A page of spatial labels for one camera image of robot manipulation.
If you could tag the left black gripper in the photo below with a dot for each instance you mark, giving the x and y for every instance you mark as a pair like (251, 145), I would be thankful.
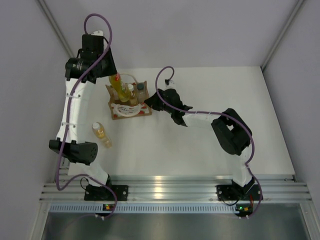
(111, 69)

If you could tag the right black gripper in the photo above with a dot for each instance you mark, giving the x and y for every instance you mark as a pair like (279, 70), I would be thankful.
(153, 102)

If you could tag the burlap watermelon canvas bag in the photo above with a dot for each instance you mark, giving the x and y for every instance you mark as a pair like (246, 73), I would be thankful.
(123, 110)

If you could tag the grey cap clear jar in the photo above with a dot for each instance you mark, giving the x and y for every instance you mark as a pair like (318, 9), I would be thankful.
(141, 92)

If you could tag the white cap amber bottle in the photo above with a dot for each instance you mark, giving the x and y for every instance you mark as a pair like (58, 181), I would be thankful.
(133, 98)
(99, 131)

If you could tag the red cap yellow bottle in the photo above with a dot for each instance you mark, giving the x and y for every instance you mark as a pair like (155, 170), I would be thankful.
(120, 87)

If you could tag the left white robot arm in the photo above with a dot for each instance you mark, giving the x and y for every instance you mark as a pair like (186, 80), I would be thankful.
(70, 142)

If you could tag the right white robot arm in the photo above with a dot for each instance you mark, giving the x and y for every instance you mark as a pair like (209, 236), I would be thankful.
(233, 135)

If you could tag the left aluminium frame post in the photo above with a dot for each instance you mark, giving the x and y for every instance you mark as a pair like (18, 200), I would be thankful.
(43, 6)

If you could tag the aluminium frame post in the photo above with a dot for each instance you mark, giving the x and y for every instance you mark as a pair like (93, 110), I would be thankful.
(288, 23)
(43, 6)

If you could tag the white slotted cable duct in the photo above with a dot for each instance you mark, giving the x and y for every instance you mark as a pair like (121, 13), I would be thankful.
(145, 208)

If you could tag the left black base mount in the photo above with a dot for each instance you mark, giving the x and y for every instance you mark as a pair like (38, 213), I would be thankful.
(99, 193)

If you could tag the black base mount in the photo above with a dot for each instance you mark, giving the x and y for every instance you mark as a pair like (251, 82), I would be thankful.
(99, 193)
(225, 192)

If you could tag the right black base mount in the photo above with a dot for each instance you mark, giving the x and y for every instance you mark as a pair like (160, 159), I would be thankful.
(225, 192)

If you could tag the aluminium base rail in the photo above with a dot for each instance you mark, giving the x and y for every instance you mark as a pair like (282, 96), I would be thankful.
(192, 189)

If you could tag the right aluminium frame post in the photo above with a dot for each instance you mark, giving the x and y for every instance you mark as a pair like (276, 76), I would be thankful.
(288, 23)

